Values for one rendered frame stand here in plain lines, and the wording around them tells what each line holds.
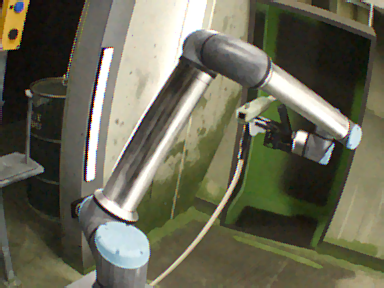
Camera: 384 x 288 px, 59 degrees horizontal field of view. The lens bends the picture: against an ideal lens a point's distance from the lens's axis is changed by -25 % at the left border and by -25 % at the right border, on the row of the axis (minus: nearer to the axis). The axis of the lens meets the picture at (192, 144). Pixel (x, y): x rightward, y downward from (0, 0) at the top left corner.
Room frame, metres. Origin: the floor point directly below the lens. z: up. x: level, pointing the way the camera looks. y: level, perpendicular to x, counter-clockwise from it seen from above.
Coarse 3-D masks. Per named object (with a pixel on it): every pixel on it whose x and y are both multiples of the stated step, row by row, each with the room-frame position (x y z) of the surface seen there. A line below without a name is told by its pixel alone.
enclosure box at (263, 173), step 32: (256, 0) 1.69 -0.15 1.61; (288, 0) 1.88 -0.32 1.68; (256, 32) 1.87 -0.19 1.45; (288, 32) 2.02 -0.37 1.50; (320, 32) 1.95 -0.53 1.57; (352, 32) 1.54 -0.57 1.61; (288, 64) 2.05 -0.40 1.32; (320, 64) 1.97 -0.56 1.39; (352, 64) 1.90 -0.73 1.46; (256, 96) 2.06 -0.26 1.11; (320, 96) 2.00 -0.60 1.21; (352, 96) 1.92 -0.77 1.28; (256, 160) 2.19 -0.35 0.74; (288, 160) 2.12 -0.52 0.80; (352, 160) 1.61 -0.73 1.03; (256, 192) 2.21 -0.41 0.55; (288, 192) 2.14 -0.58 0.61; (320, 192) 2.06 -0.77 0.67; (224, 224) 1.91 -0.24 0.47; (256, 224) 1.95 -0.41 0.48; (288, 224) 1.96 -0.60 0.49; (320, 224) 1.96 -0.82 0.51
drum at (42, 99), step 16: (48, 96) 2.22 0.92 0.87; (64, 96) 2.24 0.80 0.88; (32, 112) 2.27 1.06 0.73; (48, 112) 2.23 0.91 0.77; (32, 128) 2.26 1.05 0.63; (48, 128) 2.23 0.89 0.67; (32, 144) 2.26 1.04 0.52; (48, 144) 2.23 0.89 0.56; (48, 160) 2.23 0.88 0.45; (32, 176) 2.26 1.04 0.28; (48, 176) 2.23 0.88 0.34; (32, 192) 2.26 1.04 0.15; (48, 192) 2.23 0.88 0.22; (32, 208) 2.26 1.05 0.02; (48, 208) 2.23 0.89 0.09
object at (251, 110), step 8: (248, 104) 1.46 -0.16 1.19; (256, 104) 1.54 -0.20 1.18; (264, 104) 1.60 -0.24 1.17; (240, 112) 1.42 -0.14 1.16; (248, 112) 1.42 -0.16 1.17; (256, 112) 1.50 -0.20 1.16; (240, 120) 1.43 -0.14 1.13; (248, 120) 1.42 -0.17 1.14; (248, 128) 1.52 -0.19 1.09; (248, 136) 1.52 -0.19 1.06; (240, 144) 1.53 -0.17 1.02; (248, 144) 1.52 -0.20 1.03; (240, 152) 1.53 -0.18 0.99
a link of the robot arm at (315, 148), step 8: (312, 136) 1.43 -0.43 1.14; (304, 144) 1.41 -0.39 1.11; (312, 144) 1.40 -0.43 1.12; (320, 144) 1.39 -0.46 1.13; (328, 144) 1.39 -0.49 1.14; (304, 152) 1.41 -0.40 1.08; (312, 152) 1.39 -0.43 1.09; (320, 152) 1.38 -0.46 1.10; (328, 152) 1.37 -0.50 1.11; (320, 160) 1.38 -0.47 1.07
